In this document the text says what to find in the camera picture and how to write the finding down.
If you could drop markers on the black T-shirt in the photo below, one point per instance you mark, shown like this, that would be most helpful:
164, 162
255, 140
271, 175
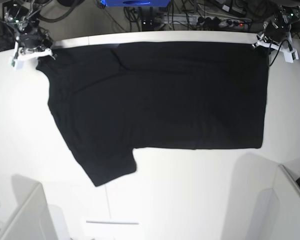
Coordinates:
107, 101

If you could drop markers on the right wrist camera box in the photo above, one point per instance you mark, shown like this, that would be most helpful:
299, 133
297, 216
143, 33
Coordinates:
16, 64

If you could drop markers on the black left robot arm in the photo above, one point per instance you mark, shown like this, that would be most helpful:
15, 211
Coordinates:
289, 15

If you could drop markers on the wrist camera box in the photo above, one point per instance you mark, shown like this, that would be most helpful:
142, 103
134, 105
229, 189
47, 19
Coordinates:
16, 64
290, 55

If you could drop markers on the white power strip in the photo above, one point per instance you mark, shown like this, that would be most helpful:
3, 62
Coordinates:
194, 21

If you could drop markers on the white right partition panel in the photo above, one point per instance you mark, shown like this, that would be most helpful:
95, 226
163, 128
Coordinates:
281, 219

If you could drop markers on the blue box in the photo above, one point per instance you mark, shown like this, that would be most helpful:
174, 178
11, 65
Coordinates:
135, 3

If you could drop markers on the black tall device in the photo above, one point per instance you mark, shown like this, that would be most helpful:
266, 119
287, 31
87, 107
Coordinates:
7, 7

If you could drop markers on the white left partition panel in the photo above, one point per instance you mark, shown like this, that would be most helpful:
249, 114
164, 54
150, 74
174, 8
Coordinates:
25, 213

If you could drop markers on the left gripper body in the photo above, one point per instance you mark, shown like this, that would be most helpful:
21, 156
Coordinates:
276, 32

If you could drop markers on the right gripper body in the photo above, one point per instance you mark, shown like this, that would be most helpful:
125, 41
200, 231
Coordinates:
30, 37

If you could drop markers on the white partition panel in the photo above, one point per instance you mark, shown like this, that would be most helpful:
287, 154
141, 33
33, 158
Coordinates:
281, 219
25, 213

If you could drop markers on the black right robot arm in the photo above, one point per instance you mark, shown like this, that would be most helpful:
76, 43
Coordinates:
25, 12

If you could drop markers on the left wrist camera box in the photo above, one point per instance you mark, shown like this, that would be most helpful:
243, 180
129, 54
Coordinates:
290, 55

